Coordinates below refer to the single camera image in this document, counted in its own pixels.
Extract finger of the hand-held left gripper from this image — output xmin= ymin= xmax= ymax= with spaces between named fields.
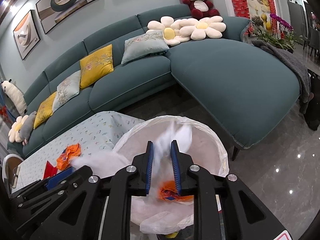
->
xmin=43 ymin=167 xmax=77 ymax=190
xmin=10 ymin=166 xmax=93 ymax=222

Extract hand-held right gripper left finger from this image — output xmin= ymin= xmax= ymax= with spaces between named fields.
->
xmin=25 ymin=141 xmax=154 ymax=240

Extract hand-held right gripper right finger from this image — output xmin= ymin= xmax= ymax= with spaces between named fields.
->
xmin=171 ymin=140 xmax=288 ymax=240

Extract red paper packet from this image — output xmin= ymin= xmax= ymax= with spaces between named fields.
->
xmin=43 ymin=162 xmax=58 ymax=179

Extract orange plastic wrapper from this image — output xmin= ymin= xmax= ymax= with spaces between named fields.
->
xmin=56 ymin=143 xmax=82 ymax=170
xmin=157 ymin=180 xmax=195 ymax=202

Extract white tissue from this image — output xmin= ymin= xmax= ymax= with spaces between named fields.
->
xmin=72 ymin=152 xmax=125 ymax=178
xmin=153 ymin=122 xmax=193 ymax=170

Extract waste bin with white liner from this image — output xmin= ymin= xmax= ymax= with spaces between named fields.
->
xmin=112 ymin=115 xmax=230 ymax=236

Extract white chair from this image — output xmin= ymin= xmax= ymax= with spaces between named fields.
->
xmin=2 ymin=154 xmax=24 ymax=195

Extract patterned tablecloth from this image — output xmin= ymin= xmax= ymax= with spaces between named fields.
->
xmin=10 ymin=110 xmax=147 ymax=195

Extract grey mouse plush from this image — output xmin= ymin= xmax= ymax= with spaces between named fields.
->
xmin=19 ymin=111 xmax=37 ymax=145

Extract small white flower pillow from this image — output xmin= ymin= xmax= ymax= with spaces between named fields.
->
xmin=8 ymin=115 xmax=30 ymax=143

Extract yellow embroidered cushion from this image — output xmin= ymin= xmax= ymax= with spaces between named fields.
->
xmin=80 ymin=44 xmax=114 ymax=90
xmin=33 ymin=92 xmax=57 ymax=129

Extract light blue embroidered cushion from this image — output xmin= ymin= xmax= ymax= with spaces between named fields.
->
xmin=52 ymin=70 xmax=82 ymax=113
xmin=121 ymin=30 xmax=169 ymax=65

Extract white panda plush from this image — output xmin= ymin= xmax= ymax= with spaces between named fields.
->
xmin=0 ymin=79 xmax=27 ymax=117

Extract teal corner sofa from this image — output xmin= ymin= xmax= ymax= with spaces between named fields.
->
xmin=7 ymin=4 xmax=302 ymax=161

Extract large white flower pillow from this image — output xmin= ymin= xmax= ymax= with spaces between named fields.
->
xmin=147 ymin=16 xmax=190 ymax=46
xmin=179 ymin=16 xmax=227 ymax=40

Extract grey blanket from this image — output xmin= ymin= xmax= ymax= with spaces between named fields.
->
xmin=251 ymin=39 xmax=311 ymax=114

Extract red white teddy bear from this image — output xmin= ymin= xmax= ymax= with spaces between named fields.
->
xmin=180 ymin=0 xmax=220 ymax=19

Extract wide framed abstract painting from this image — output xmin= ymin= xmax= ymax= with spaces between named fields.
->
xmin=36 ymin=0 xmax=107 ymax=35

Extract potted orchid plants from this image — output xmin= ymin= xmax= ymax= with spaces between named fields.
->
xmin=252 ymin=13 xmax=304 ymax=53

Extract grey dining chair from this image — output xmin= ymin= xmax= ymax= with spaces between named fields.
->
xmin=286 ymin=0 xmax=310 ymax=55

